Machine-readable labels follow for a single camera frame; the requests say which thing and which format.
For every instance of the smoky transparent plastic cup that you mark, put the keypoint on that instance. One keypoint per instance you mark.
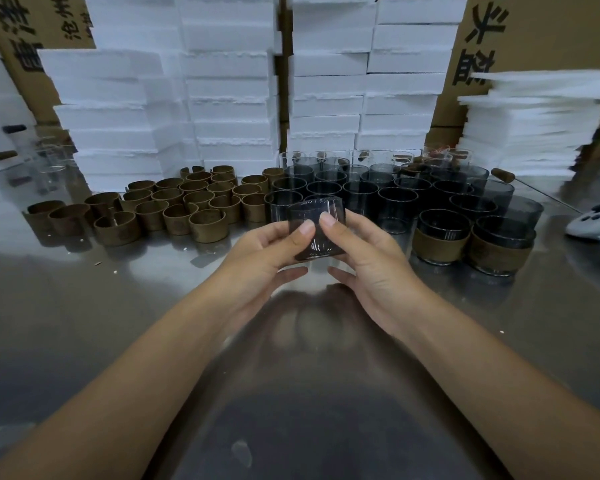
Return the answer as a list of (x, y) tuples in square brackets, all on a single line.
[(302, 209), (502, 229), (442, 219)]

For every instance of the brown cork stick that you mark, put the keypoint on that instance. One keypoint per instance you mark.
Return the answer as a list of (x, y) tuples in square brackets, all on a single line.
[(4, 155), (14, 128)]

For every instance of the cluster of transparent plastic cups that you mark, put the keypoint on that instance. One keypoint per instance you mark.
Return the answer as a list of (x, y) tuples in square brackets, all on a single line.
[(395, 204)]

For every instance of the person's left forearm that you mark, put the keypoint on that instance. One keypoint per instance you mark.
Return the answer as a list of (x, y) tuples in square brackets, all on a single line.
[(105, 394)]

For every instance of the brown sleeve ring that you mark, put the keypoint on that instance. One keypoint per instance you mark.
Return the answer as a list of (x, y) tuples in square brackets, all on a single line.
[(497, 257), (437, 245)]

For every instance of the group of brown sleeve rings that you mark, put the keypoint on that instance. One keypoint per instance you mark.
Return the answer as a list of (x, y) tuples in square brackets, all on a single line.
[(207, 227)]

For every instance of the person's right forearm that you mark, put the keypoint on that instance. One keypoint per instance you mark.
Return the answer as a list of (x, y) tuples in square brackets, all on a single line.
[(505, 399)]

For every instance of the person's right hand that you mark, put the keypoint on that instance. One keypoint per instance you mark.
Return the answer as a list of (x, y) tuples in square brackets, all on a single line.
[(385, 284)]

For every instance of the stack of thin foam sheets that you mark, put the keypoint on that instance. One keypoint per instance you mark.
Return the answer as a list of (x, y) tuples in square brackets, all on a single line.
[(525, 129)]

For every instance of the stepped stack white foam blocks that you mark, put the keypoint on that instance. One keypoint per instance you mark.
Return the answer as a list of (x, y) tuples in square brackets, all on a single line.
[(330, 79)]

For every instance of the person's left hand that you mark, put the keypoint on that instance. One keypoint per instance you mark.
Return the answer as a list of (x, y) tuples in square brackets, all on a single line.
[(245, 279)]

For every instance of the large printed cardboard box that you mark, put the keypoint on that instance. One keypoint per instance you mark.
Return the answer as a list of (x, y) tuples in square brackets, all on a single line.
[(550, 29)]

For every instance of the bunch of clear plastic cups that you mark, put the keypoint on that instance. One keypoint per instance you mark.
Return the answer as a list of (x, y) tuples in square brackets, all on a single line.
[(52, 157)]

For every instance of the tall stack white foam blocks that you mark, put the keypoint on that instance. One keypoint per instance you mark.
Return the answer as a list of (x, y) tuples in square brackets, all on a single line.
[(190, 79)]

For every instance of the white game controller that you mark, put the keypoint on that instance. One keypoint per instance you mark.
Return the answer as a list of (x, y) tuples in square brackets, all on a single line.
[(597, 227)]

